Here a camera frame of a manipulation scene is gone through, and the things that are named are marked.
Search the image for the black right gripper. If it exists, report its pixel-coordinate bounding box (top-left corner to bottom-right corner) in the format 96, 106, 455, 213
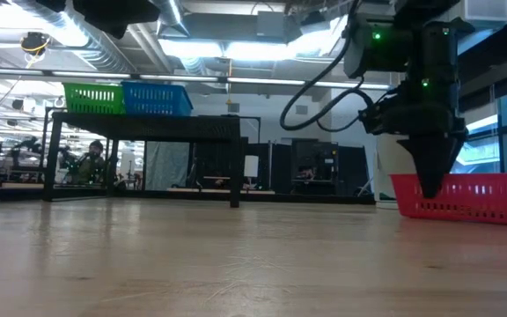
358, 77, 469, 199

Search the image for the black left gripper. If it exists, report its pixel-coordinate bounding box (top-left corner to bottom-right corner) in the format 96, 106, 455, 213
72, 0, 162, 40

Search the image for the red plastic basket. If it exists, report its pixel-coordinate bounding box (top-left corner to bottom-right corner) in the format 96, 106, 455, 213
389, 173, 507, 226

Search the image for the green plastic basket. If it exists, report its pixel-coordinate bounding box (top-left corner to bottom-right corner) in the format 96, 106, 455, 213
62, 82, 126, 115

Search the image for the blue plastic basket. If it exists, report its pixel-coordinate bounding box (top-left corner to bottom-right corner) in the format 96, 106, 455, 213
121, 81, 195, 117

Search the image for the long ceiling light bar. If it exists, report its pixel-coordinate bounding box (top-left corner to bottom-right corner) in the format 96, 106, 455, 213
0, 68, 398, 92

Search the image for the black background equipment row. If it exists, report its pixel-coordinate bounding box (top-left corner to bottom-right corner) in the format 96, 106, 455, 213
242, 136, 371, 197

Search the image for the black perforated metal shelf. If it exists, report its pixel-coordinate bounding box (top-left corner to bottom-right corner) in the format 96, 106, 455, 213
43, 110, 242, 209

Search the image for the person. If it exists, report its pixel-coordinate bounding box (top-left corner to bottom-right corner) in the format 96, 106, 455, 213
73, 139, 107, 185

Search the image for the small white background panel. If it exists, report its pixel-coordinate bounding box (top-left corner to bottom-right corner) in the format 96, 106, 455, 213
243, 154, 261, 180

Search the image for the black ceiling cable reel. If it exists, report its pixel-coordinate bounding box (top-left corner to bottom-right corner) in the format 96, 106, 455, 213
18, 31, 53, 57

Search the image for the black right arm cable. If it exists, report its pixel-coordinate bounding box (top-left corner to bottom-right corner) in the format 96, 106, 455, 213
278, 0, 376, 133

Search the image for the metal ventilation duct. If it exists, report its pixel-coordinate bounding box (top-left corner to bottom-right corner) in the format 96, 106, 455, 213
455, 0, 507, 56

